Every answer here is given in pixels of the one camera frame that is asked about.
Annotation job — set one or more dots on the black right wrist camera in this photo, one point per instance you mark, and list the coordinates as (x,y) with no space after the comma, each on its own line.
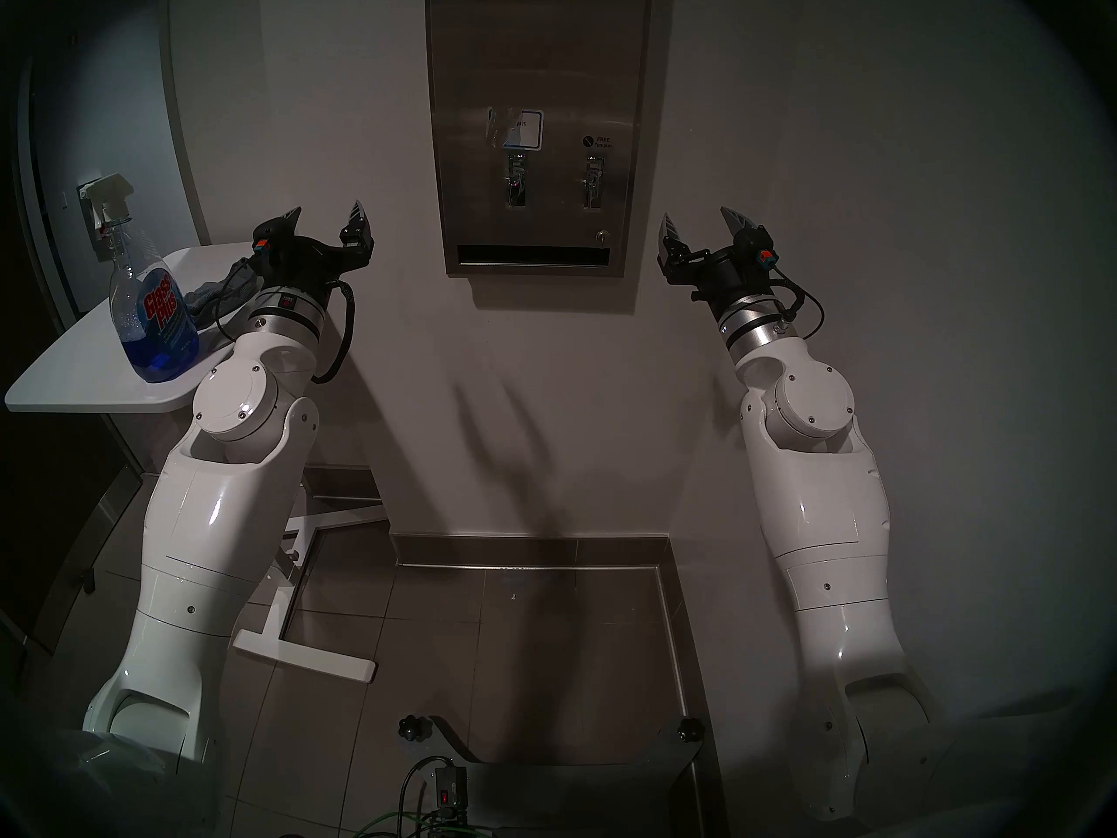
(757,247)

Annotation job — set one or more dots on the black power box red switch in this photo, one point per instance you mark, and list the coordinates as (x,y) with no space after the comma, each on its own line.
(445,793)

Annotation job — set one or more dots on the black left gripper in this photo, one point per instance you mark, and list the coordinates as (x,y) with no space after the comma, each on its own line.
(305,269)

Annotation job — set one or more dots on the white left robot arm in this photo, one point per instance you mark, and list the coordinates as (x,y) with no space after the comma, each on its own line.
(218,513)

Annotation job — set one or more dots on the small printed dispenser label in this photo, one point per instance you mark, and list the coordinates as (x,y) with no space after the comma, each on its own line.
(599,142)

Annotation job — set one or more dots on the white table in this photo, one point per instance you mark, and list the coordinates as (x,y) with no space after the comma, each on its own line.
(297,657)

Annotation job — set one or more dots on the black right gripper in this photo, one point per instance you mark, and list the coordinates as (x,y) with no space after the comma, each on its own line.
(720,273)

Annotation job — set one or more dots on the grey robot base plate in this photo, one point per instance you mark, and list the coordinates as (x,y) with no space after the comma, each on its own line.
(558,793)

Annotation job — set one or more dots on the blue glass cleaner spray bottle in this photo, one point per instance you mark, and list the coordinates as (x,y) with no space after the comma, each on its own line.
(157,339)

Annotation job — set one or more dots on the grey cloth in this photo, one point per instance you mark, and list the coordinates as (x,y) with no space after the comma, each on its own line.
(209,295)

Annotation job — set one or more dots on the white blue-edged sticker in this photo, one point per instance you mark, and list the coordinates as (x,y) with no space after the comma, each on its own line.
(524,129)

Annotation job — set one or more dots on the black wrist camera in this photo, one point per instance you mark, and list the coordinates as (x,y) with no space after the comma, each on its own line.
(757,247)
(269,234)

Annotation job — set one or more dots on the grey wall alarm box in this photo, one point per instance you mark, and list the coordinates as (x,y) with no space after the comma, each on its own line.
(84,201)

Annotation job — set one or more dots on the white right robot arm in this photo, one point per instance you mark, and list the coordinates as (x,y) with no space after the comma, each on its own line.
(829,513)

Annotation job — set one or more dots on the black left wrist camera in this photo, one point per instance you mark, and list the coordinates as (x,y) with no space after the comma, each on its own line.
(269,234)

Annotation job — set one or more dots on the stainless steel wall dispenser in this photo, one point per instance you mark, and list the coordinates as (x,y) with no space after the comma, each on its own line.
(541,59)

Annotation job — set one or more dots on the black star knob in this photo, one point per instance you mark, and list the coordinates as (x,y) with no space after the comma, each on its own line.
(691,729)
(415,728)

